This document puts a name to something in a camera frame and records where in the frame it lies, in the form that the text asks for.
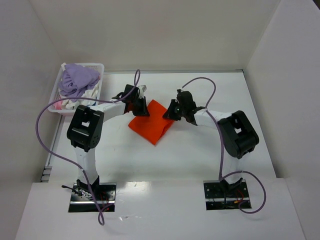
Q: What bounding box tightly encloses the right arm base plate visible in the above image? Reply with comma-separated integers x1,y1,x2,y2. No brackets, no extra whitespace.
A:
203,179,252,211

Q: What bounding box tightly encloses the pink cloth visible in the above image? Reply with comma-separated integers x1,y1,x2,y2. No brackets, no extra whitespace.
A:
53,100,64,111

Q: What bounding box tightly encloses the white t shirt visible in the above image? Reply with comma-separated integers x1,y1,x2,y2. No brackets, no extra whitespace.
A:
61,84,99,110

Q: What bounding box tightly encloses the purple t shirt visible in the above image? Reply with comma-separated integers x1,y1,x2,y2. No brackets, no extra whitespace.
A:
58,63,101,98

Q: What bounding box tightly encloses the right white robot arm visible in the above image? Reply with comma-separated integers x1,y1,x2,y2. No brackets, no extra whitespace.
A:
162,89,259,194

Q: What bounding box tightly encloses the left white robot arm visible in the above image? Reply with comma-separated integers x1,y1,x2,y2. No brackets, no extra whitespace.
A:
67,84,150,196

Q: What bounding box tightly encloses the white plastic laundry basket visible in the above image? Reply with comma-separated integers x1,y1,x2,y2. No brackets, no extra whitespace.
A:
48,63,105,116

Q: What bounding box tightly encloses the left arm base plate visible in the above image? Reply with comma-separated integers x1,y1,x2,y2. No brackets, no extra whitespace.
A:
68,183,117,213

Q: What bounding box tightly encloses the orange t shirt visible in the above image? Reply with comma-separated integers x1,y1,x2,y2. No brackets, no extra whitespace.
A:
128,99,174,146

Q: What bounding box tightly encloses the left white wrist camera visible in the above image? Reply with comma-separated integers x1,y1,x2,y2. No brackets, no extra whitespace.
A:
137,85,147,99

